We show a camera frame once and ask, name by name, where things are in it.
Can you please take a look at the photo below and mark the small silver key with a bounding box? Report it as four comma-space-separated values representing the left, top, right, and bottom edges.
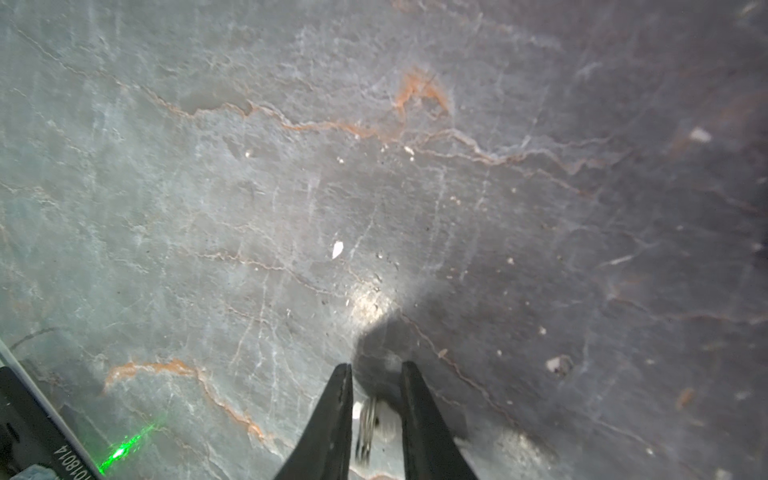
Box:
352, 396, 401, 465

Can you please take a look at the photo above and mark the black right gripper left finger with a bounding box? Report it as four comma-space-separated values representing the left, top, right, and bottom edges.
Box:
274, 363, 354, 480

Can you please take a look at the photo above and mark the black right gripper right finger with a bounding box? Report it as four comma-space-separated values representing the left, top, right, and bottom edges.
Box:
400, 361, 478, 480

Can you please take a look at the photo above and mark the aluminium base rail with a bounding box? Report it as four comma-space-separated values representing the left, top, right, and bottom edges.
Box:
1, 345, 103, 480

